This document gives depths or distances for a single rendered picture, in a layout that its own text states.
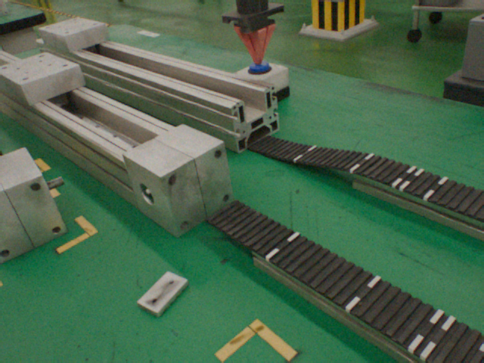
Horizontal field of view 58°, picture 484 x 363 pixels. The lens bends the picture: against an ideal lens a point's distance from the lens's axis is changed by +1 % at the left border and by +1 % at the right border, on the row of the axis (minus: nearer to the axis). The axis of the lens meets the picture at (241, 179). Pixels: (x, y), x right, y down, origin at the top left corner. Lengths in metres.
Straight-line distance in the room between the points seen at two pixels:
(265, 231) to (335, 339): 0.14
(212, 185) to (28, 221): 0.24
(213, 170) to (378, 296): 0.26
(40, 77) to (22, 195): 0.32
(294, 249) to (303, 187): 0.16
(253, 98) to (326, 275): 0.39
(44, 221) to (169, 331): 0.25
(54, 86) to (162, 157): 0.38
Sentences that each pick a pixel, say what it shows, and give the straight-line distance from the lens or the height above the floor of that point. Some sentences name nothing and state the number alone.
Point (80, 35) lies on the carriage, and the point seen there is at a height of 0.89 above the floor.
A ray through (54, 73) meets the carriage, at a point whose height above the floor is 0.90.
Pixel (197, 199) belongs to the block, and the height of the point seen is 0.82.
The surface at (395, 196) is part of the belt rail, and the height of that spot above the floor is 0.79.
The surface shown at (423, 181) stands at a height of 0.81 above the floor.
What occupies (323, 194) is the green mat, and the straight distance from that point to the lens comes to 0.60.
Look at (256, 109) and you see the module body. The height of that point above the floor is 0.83.
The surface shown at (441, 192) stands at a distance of 0.56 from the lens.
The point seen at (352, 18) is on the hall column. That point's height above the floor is 0.12.
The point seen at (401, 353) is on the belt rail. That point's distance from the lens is 0.42.
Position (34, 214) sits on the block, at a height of 0.83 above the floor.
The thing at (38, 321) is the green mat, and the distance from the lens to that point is 0.54.
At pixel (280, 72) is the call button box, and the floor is 0.84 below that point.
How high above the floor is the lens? 1.14
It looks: 33 degrees down
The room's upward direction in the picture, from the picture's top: 9 degrees counter-clockwise
